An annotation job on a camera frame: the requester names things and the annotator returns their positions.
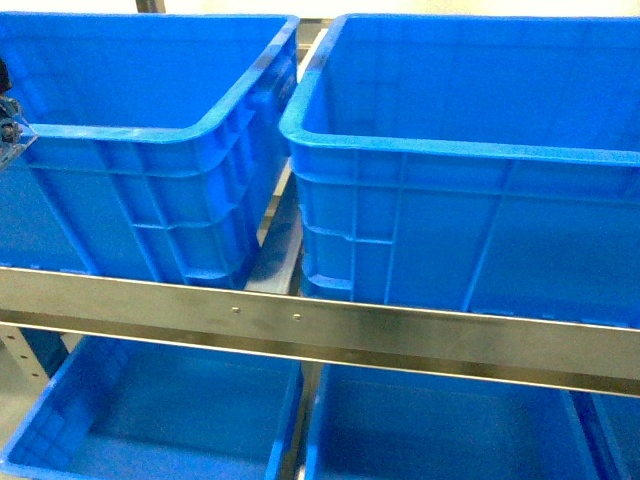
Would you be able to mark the red mushroom push button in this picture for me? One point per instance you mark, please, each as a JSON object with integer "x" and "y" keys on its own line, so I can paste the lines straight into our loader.
{"x": 16, "y": 133}

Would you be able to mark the blue crate upper right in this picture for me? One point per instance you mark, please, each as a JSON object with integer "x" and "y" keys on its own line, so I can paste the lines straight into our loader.
{"x": 479, "y": 164}

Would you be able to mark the blue crate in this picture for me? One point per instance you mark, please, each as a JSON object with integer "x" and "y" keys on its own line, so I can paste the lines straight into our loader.
{"x": 118, "y": 409}
{"x": 611, "y": 427}
{"x": 153, "y": 142}
{"x": 479, "y": 164}
{"x": 382, "y": 424}

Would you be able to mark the blue crate lower right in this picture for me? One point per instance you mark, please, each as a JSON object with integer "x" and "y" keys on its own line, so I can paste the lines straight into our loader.
{"x": 382, "y": 424}

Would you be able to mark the blue crate upper left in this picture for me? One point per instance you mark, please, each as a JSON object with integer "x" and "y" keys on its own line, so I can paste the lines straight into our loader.
{"x": 153, "y": 142}

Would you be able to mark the blue crate lower left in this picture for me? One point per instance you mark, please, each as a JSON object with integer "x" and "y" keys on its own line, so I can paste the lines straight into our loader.
{"x": 118, "y": 409}

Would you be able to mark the blue crate far right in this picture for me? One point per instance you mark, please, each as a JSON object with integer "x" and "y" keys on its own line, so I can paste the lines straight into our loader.
{"x": 611, "y": 427}

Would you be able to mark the metal shelf rail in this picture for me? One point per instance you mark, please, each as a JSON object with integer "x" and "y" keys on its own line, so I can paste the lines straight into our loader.
{"x": 564, "y": 355}

